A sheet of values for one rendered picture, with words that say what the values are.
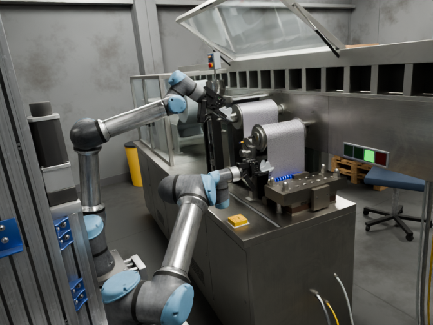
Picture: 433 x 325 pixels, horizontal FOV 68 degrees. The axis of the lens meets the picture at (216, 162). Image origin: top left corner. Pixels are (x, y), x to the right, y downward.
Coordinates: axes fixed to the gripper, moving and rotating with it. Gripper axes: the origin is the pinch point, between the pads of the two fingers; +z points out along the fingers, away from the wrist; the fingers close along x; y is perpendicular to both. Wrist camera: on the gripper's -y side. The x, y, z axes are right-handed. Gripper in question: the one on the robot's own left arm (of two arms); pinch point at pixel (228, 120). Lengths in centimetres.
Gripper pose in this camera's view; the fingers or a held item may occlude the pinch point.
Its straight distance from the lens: 162.5
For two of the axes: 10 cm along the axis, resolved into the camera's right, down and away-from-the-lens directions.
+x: -4.2, -2.2, 8.8
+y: 5.1, -8.6, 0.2
